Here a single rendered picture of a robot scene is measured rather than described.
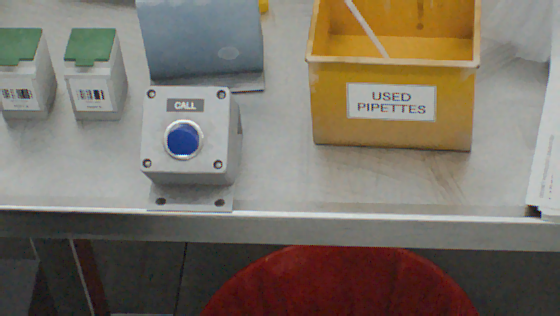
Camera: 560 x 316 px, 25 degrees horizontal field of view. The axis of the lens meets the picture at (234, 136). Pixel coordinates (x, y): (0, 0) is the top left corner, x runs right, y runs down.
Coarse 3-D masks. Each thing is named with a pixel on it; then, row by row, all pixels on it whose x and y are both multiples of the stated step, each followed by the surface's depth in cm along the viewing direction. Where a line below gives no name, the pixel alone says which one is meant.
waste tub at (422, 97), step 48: (336, 0) 109; (384, 0) 109; (432, 0) 108; (480, 0) 100; (336, 48) 111; (384, 48) 111; (432, 48) 110; (336, 96) 100; (384, 96) 99; (432, 96) 98; (336, 144) 104; (384, 144) 103; (432, 144) 103
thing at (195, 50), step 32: (160, 0) 104; (192, 0) 104; (224, 0) 104; (256, 0) 105; (160, 32) 106; (192, 32) 106; (224, 32) 107; (256, 32) 107; (160, 64) 109; (192, 64) 109; (224, 64) 109; (256, 64) 109
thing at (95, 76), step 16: (80, 32) 107; (96, 32) 107; (112, 32) 107; (80, 48) 106; (96, 48) 105; (112, 48) 106; (64, 64) 105; (80, 64) 104; (96, 64) 105; (112, 64) 106; (80, 80) 105; (96, 80) 105; (112, 80) 106; (80, 96) 107; (96, 96) 107; (112, 96) 107; (80, 112) 108; (96, 112) 108; (112, 112) 108
